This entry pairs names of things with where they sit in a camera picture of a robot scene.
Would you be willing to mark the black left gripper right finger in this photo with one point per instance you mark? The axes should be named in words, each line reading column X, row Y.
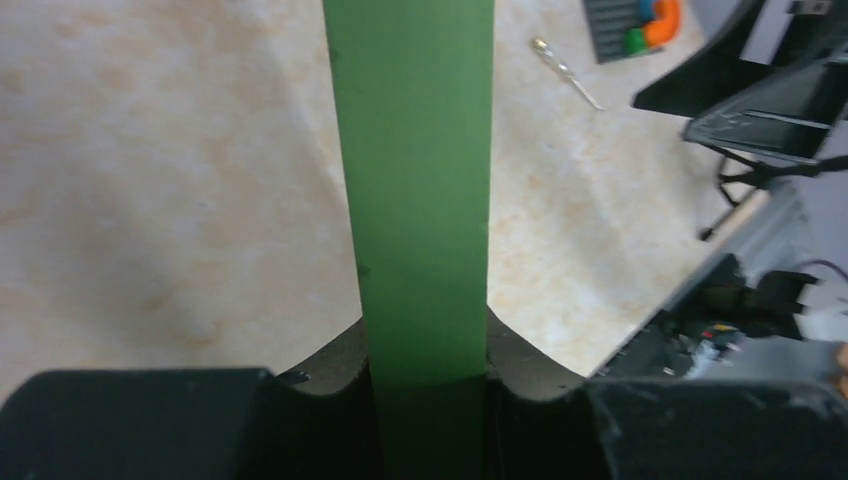
column 543, row 421

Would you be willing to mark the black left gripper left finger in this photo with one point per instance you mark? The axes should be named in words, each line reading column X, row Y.
column 314, row 421

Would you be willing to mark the green wooden picture frame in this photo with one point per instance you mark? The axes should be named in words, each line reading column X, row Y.
column 412, row 84

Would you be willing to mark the clear handle screwdriver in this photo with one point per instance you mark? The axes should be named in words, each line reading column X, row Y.
column 547, row 56

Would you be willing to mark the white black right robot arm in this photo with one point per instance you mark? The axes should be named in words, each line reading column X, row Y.
column 784, row 109

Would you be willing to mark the green building brick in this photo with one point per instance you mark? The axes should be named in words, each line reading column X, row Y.
column 635, row 42

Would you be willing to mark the grey building brick plate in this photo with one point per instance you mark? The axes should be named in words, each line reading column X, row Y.
column 608, row 21

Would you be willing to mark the orange plastic piece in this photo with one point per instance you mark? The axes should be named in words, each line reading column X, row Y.
column 664, row 24

